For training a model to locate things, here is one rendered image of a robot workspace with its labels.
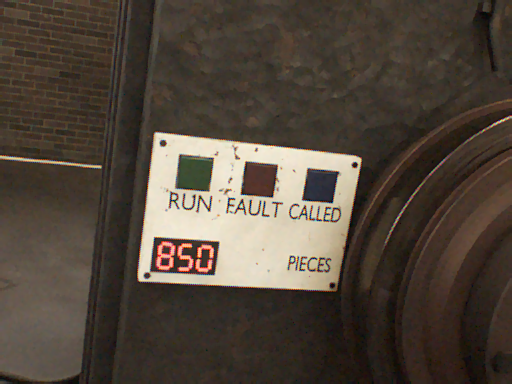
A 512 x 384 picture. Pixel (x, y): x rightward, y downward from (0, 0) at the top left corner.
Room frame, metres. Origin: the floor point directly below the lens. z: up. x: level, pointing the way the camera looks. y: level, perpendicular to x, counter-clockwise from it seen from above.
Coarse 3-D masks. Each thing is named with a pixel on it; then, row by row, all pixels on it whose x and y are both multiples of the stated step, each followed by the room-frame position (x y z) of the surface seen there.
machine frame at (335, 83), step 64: (128, 0) 0.98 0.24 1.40; (192, 0) 0.72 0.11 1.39; (256, 0) 0.74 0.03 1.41; (320, 0) 0.77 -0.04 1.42; (384, 0) 0.79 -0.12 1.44; (448, 0) 0.81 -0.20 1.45; (128, 64) 0.79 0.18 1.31; (192, 64) 0.73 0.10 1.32; (256, 64) 0.75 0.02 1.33; (320, 64) 0.77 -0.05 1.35; (384, 64) 0.79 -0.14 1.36; (448, 64) 0.82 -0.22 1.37; (128, 128) 0.79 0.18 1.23; (192, 128) 0.73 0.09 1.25; (256, 128) 0.75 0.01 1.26; (320, 128) 0.77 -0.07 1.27; (384, 128) 0.80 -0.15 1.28; (128, 192) 0.79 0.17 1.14; (128, 256) 0.75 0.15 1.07; (128, 320) 0.71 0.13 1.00; (192, 320) 0.74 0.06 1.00; (256, 320) 0.76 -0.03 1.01; (320, 320) 0.79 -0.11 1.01
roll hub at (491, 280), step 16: (496, 256) 0.62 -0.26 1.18; (480, 272) 0.63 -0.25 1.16; (496, 272) 0.61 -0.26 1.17; (480, 288) 0.61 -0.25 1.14; (496, 288) 0.59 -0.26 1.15; (480, 304) 0.61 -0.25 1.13; (496, 304) 0.59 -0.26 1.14; (464, 320) 0.62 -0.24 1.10; (480, 320) 0.60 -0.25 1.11; (496, 320) 0.58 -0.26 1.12; (464, 336) 0.62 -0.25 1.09; (480, 336) 0.59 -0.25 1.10; (496, 336) 0.58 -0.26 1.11; (464, 352) 0.62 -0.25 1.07; (480, 352) 0.59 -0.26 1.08; (496, 352) 0.59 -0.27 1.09; (480, 368) 0.60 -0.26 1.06
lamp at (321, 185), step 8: (312, 176) 0.75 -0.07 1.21; (320, 176) 0.75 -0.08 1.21; (328, 176) 0.75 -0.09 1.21; (312, 184) 0.75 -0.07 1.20; (320, 184) 0.75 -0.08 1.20; (328, 184) 0.75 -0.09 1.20; (312, 192) 0.75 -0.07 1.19; (320, 192) 0.75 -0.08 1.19; (328, 192) 0.75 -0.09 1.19; (320, 200) 0.75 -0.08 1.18; (328, 200) 0.75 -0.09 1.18
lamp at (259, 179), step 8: (248, 168) 0.72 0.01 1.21; (256, 168) 0.73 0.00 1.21; (264, 168) 0.73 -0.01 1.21; (272, 168) 0.73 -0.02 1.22; (248, 176) 0.72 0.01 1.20; (256, 176) 0.73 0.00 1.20; (264, 176) 0.73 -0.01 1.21; (272, 176) 0.73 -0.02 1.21; (248, 184) 0.72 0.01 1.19; (256, 184) 0.73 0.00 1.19; (264, 184) 0.73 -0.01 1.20; (272, 184) 0.73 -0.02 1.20; (248, 192) 0.72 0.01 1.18; (256, 192) 0.73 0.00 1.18; (264, 192) 0.73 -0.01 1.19
